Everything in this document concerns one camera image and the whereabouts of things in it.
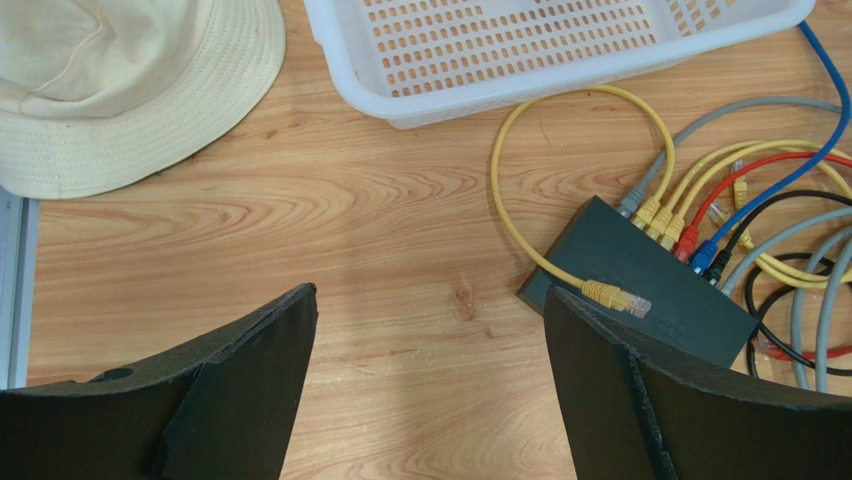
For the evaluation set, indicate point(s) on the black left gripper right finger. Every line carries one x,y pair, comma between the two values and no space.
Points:
635,407

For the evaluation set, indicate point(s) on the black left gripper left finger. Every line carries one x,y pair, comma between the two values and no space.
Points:
220,406

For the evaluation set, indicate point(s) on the black network switch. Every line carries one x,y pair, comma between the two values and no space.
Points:
686,312

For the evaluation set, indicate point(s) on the cream bucket hat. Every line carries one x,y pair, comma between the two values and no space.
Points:
98,95

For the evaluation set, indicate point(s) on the white perforated plastic basket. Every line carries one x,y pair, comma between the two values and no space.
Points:
416,63

